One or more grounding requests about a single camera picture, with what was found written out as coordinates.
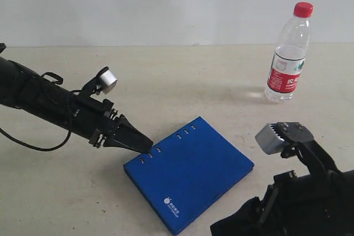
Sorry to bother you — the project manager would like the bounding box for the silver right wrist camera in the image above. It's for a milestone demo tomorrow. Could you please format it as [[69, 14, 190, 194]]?
[[254, 121, 315, 158]]

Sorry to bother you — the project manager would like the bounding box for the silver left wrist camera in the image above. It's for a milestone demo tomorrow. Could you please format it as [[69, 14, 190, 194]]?
[[80, 66, 118, 101]]

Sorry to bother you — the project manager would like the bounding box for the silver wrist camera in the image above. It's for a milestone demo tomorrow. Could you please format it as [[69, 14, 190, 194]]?
[[80, 66, 118, 101], [254, 121, 315, 158]]

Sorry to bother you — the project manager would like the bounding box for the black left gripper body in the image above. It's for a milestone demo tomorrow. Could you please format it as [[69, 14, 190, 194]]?
[[67, 93, 118, 148]]

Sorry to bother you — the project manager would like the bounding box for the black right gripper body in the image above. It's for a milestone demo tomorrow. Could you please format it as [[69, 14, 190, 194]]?
[[210, 174, 297, 235]]

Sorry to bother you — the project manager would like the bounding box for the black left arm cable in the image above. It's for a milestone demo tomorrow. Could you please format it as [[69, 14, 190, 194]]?
[[0, 71, 84, 153]]

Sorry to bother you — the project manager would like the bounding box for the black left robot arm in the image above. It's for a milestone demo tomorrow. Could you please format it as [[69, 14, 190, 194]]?
[[1, 58, 153, 154]]

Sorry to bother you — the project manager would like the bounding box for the clear water bottle red label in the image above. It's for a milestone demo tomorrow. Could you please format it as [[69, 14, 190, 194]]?
[[265, 2, 314, 103]]

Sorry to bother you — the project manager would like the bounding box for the blue ring-binder notebook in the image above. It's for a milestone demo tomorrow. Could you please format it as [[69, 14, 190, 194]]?
[[123, 117, 254, 235]]

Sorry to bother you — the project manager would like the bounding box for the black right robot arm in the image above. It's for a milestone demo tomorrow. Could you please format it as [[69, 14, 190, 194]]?
[[210, 140, 353, 235]]

